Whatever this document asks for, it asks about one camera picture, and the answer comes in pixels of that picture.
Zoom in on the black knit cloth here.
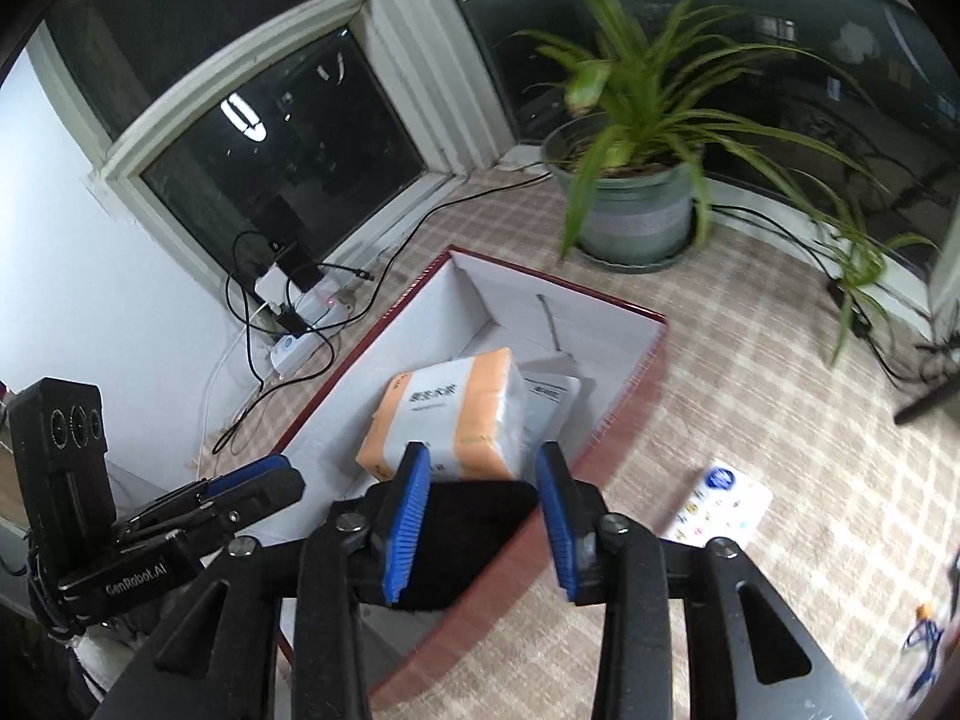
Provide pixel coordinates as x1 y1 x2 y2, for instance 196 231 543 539
330 480 542 612

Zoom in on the black power adapter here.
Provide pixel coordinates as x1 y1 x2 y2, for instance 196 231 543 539
289 240 325 290

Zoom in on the black tripod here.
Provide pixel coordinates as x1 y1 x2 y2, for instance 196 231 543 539
894 382 960 425

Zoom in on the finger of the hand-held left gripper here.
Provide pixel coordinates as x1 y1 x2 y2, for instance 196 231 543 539
112 465 305 563
120 454 292 533

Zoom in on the small white tissue pack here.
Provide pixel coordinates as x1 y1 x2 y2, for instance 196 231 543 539
660 461 773 545

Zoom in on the red cardboard box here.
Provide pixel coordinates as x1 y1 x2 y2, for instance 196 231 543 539
274 246 668 713

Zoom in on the orange tissue pack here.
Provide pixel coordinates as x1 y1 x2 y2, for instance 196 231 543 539
355 347 528 482

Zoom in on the black power cable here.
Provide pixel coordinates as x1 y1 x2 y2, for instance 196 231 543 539
322 172 552 316
214 229 376 455

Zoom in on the potted green plant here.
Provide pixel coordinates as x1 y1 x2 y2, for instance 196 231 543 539
465 0 938 368

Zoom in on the blue cord with orange clip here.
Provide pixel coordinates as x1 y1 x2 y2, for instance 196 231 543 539
904 600 947 698

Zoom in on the white charger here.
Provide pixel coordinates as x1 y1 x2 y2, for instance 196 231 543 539
255 262 293 301

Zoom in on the black cable with inline switch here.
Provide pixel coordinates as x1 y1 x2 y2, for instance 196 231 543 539
709 202 960 391

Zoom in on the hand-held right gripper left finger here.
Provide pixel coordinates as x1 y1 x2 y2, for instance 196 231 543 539
94 441 432 720

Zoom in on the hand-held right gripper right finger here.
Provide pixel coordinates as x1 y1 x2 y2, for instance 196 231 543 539
534 441 863 720

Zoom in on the white power strip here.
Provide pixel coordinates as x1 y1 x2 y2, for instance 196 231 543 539
266 292 357 376

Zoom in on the white window frame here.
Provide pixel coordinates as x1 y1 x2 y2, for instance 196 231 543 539
30 0 960 331

